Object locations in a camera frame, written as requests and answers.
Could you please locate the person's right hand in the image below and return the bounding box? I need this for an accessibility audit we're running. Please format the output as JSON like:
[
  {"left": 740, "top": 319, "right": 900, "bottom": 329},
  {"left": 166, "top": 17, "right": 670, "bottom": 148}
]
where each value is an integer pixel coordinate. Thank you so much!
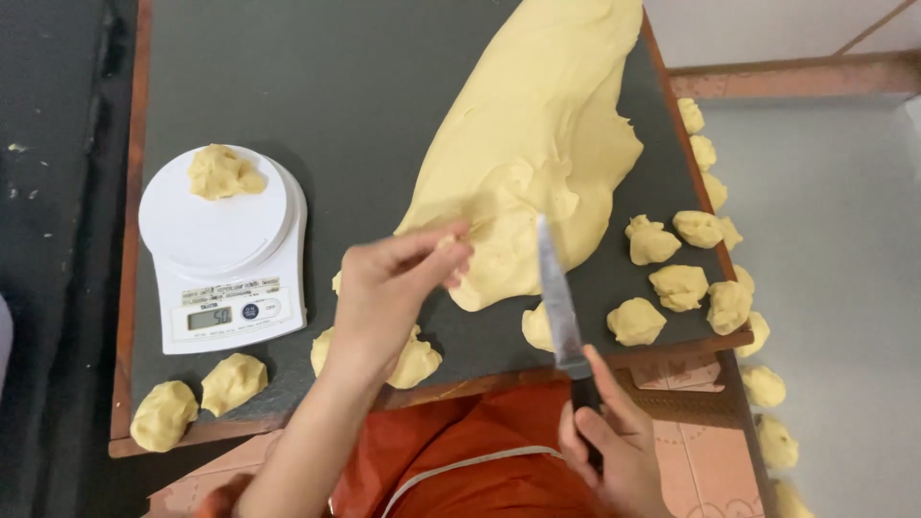
[{"left": 558, "top": 344, "right": 675, "bottom": 518}]

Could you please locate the person's left hand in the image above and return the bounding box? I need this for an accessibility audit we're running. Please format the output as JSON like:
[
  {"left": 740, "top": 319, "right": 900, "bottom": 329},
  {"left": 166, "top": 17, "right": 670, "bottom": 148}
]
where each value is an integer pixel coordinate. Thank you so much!
[{"left": 334, "top": 220, "right": 476, "bottom": 380}]

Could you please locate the steel knife with black handle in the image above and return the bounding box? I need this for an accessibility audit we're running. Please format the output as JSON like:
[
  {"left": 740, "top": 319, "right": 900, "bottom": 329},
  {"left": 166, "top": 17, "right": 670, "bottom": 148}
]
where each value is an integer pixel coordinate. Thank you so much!
[{"left": 534, "top": 213, "right": 605, "bottom": 472}]

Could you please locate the pale dough portion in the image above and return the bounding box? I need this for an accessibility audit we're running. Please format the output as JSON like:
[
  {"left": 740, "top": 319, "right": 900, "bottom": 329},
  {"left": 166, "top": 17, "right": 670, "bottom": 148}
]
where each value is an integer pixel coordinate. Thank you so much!
[
  {"left": 130, "top": 380, "right": 200, "bottom": 453},
  {"left": 311, "top": 324, "right": 444, "bottom": 391},
  {"left": 201, "top": 353, "right": 269, "bottom": 417}
]

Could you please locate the large flattened dough mass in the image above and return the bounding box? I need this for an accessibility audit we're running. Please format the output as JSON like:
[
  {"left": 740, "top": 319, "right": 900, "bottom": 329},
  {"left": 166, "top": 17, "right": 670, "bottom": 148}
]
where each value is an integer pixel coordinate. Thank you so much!
[{"left": 394, "top": 0, "right": 646, "bottom": 313}]

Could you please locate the white digital kitchen scale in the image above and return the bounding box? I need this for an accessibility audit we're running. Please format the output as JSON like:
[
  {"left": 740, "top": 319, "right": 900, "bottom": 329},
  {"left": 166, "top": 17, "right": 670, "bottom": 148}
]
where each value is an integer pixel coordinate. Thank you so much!
[{"left": 138, "top": 144, "right": 309, "bottom": 355}]

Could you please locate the ragged dough lump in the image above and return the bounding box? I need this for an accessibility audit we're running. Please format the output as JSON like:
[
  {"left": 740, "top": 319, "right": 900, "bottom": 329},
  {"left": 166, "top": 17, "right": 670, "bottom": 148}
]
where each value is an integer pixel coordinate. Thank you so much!
[{"left": 188, "top": 144, "right": 269, "bottom": 201}]

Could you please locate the orange apron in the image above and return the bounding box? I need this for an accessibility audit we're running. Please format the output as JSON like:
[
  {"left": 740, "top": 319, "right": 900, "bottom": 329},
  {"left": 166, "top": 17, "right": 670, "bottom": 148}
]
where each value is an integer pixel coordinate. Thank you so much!
[{"left": 330, "top": 380, "right": 613, "bottom": 518}]

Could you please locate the group of dough balls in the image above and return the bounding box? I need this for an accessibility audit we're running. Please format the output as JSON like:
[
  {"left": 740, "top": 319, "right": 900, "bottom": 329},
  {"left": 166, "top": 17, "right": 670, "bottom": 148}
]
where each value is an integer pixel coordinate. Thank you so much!
[{"left": 521, "top": 97, "right": 817, "bottom": 518}]

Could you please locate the dark table with wooden frame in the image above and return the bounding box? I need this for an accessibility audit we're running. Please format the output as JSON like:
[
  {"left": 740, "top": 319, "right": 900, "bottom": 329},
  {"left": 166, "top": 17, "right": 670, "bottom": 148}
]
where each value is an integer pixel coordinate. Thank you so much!
[{"left": 108, "top": 0, "right": 755, "bottom": 459}]

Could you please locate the brown wooden rail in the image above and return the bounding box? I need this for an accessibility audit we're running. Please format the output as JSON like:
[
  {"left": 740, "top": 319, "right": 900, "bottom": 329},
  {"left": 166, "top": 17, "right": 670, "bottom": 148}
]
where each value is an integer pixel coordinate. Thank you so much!
[{"left": 668, "top": 49, "right": 921, "bottom": 100}]

